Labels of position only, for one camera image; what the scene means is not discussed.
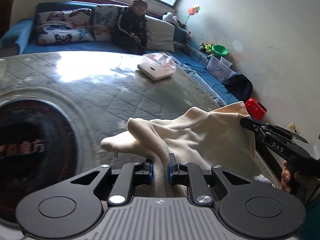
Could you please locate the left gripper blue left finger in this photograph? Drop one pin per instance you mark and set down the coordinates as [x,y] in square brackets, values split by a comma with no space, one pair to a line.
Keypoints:
[126,179]

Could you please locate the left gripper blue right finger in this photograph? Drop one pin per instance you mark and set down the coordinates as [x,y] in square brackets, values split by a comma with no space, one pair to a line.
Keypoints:
[196,181]

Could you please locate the cream white sweatshirt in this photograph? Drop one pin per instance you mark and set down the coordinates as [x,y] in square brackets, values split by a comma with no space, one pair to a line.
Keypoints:
[199,137]

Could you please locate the right hand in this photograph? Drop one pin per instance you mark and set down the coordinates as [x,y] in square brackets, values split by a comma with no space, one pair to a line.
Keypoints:
[285,178]

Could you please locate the red plastic box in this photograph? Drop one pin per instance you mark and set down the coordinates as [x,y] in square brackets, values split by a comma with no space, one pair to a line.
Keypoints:
[255,109]

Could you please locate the black backpack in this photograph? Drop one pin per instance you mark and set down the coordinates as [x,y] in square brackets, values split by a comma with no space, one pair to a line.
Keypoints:
[239,86]

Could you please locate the clear plastic storage box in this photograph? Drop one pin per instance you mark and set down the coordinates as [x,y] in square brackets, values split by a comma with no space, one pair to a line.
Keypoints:
[219,70]

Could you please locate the round black induction cooktop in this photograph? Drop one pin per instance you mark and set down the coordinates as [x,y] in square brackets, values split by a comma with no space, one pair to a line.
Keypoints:
[38,149]

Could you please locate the pink white tissue box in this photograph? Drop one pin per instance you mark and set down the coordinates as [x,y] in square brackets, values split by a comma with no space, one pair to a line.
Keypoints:
[157,66]

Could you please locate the green plastic bowl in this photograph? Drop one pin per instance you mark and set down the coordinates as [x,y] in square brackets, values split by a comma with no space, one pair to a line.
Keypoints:
[219,50]

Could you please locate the person in black jacket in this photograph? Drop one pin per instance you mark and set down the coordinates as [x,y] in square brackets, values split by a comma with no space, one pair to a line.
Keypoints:
[130,31]

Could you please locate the beige cushion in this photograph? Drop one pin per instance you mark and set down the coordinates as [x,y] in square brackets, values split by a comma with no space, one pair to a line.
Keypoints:
[160,35]

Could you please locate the white plush toy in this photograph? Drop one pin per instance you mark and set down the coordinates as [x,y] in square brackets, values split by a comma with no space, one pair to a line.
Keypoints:
[170,18]

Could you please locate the butterfly cushion upright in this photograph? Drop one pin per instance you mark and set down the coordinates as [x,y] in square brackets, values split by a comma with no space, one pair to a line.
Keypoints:
[105,19]

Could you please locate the blue sofa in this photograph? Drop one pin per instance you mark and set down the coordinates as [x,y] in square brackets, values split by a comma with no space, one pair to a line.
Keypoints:
[22,39]

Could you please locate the butterfly cushion lying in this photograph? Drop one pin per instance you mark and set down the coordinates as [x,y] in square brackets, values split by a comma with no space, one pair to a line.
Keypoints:
[64,27]

